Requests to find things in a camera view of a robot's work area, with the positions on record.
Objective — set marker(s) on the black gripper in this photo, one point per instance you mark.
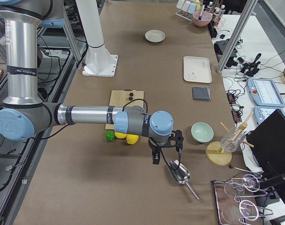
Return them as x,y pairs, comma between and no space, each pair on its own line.
155,148

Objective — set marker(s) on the cream round plate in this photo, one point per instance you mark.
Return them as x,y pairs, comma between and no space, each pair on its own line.
155,36

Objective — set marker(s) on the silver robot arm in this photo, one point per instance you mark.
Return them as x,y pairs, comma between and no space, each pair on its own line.
25,114

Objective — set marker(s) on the cream rabbit tray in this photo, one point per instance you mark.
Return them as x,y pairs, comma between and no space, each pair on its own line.
197,69

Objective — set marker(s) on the yellow lemon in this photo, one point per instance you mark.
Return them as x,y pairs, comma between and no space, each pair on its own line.
132,139
120,135

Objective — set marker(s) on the metal scoop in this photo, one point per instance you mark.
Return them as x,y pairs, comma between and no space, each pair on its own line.
181,175

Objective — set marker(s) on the green lime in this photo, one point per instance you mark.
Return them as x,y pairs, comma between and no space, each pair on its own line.
110,136

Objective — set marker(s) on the mint green bowl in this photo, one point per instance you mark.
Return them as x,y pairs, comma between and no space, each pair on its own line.
202,132

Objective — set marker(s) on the wooden cup tree stand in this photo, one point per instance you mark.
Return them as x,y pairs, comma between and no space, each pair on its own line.
216,154

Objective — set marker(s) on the wooden cutting board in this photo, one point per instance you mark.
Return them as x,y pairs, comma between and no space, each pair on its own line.
119,98

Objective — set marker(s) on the clear glass cup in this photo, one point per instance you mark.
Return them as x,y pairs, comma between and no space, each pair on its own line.
232,140

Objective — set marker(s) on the grey folded cloth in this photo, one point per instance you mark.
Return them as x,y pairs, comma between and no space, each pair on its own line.
201,93

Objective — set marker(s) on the blue teach pendant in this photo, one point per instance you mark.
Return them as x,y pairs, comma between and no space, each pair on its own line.
265,93
263,112

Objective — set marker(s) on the black monitor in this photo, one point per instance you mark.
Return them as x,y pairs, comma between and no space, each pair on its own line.
269,143

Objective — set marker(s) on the pink bowl with ice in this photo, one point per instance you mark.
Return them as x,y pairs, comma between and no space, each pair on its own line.
206,18

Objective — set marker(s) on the pastel cup rack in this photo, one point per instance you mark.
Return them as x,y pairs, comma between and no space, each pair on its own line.
186,8

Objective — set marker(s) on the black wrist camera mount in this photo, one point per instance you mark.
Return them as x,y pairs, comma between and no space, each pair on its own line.
175,140

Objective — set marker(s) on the black wire glass rack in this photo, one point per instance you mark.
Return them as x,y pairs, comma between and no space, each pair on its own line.
235,200

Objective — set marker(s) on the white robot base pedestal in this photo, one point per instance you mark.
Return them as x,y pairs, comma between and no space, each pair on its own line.
98,61

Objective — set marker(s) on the aluminium frame post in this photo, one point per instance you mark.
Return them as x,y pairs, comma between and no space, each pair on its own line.
248,9

